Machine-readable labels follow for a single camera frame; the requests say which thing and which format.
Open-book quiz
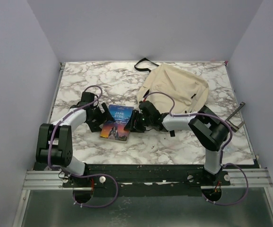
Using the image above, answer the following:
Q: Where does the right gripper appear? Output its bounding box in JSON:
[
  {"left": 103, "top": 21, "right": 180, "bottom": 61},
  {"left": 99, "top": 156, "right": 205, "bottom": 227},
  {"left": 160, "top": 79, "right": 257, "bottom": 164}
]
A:
[{"left": 124, "top": 110, "right": 153, "bottom": 133}]

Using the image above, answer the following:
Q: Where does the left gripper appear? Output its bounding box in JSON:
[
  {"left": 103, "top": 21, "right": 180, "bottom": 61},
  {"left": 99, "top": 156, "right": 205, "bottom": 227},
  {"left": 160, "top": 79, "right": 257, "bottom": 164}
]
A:
[{"left": 87, "top": 103, "right": 115, "bottom": 132}]

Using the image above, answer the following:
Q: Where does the blue Jane Eyre book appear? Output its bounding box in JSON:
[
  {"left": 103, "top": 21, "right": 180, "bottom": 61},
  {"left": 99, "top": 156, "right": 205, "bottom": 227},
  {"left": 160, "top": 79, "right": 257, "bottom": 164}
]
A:
[{"left": 100, "top": 105, "right": 134, "bottom": 143}]

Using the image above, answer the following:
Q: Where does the cream canvas backpack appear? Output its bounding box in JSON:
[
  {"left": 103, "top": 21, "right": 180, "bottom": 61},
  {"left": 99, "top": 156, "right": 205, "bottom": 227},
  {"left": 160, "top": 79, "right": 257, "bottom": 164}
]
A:
[{"left": 134, "top": 63, "right": 209, "bottom": 114}]

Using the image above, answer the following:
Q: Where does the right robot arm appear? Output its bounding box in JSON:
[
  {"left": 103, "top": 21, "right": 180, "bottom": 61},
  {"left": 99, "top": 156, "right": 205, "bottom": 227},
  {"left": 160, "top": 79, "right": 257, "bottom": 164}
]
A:
[{"left": 124, "top": 101, "right": 232, "bottom": 185}]

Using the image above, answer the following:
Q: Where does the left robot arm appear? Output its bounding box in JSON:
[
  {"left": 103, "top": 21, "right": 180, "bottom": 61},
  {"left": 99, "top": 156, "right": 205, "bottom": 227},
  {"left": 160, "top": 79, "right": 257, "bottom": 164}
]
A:
[{"left": 36, "top": 92, "right": 114, "bottom": 187}]

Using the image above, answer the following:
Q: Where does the black metal base plate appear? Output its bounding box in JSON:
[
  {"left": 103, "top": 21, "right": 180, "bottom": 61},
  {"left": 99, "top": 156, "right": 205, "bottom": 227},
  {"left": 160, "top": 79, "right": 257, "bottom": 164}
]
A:
[{"left": 32, "top": 163, "right": 261, "bottom": 197}]

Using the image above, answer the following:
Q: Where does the aluminium rail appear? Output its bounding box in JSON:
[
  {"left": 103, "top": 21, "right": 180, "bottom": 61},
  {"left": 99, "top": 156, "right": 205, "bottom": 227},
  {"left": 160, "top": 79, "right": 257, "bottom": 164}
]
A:
[{"left": 23, "top": 168, "right": 273, "bottom": 191}]

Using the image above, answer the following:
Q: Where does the grey metal bracket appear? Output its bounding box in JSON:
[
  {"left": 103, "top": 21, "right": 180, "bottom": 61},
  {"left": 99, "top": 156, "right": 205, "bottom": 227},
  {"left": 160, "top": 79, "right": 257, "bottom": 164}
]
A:
[{"left": 225, "top": 102, "right": 245, "bottom": 132}]

